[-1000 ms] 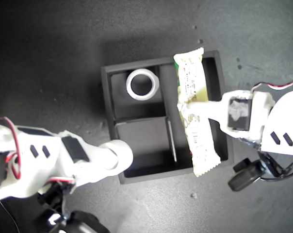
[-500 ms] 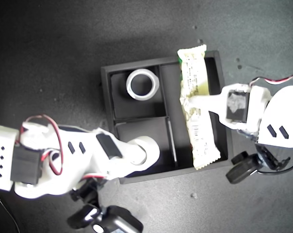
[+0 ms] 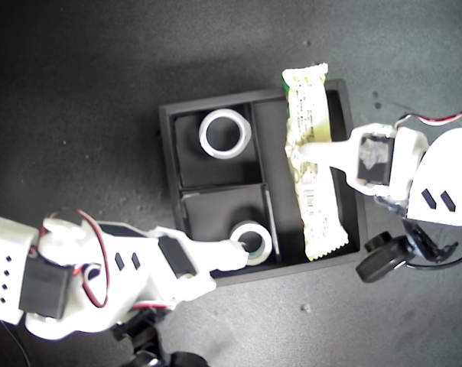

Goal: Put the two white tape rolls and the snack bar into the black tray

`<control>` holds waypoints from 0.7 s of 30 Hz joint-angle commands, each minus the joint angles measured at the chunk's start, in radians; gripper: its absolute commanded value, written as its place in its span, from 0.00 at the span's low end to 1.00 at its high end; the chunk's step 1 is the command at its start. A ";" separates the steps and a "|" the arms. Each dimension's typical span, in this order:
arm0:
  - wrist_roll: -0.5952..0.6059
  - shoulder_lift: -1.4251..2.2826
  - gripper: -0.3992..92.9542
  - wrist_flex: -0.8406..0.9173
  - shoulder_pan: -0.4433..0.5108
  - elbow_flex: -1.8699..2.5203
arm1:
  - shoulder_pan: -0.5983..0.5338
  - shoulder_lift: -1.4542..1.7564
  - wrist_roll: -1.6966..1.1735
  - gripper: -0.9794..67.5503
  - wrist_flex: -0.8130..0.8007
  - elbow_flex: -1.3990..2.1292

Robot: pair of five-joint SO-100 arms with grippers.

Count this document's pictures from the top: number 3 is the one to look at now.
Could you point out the small white tape roll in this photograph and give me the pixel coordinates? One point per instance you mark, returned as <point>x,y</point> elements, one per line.
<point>267,248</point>

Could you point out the snack bar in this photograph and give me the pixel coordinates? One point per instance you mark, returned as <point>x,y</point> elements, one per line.
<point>315,202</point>

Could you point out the large white tape roll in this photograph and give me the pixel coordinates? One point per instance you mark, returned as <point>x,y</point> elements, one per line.
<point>223,154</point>

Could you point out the black tray with wells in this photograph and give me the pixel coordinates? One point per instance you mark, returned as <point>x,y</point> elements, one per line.
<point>223,172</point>

